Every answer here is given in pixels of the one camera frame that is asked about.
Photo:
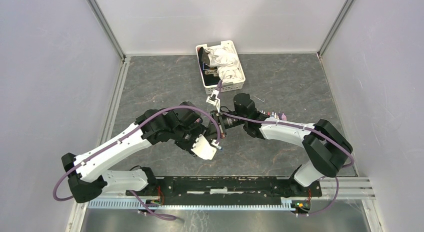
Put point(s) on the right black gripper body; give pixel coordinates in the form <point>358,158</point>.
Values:
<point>226,122</point>

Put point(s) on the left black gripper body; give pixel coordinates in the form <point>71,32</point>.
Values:
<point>187,138</point>

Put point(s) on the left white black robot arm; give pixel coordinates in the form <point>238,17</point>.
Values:
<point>89,175</point>

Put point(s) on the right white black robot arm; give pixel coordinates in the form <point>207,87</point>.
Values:
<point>327,149</point>

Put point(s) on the black board in basket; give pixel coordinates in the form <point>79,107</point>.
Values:
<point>208,72</point>

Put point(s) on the crumpled white cloth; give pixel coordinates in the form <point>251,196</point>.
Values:
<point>227,63</point>

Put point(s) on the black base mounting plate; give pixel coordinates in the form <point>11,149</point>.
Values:
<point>230,190</point>

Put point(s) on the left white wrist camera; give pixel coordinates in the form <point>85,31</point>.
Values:
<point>204,149</point>

